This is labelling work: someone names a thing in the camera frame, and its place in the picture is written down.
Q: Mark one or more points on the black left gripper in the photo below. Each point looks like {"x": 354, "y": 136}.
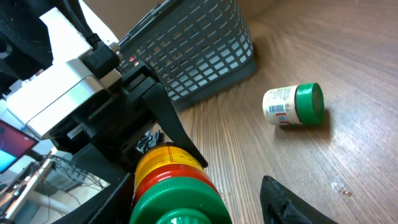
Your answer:
{"x": 102, "y": 133}

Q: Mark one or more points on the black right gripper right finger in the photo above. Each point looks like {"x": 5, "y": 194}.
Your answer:
{"x": 282, "y": 206}

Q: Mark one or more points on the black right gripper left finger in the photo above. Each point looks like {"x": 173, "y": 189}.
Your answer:
{"x": 111, "y": 205}

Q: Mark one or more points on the small jar green lid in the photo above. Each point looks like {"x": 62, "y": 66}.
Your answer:
{"x": 294, "y": 105}

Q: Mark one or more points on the grey plastic mesh basket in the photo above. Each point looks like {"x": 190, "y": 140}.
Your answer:
{"x": 196, "y": 48}

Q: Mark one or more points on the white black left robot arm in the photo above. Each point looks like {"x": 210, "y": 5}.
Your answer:
{"x": 25, "y": 42}

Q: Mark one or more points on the red sauce bottle green cap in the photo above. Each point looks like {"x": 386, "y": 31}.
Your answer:
{"x": 172, "y": 186}

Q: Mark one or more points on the computer monitor red screen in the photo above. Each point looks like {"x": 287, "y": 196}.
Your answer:
{"x": 14, "y": 145}

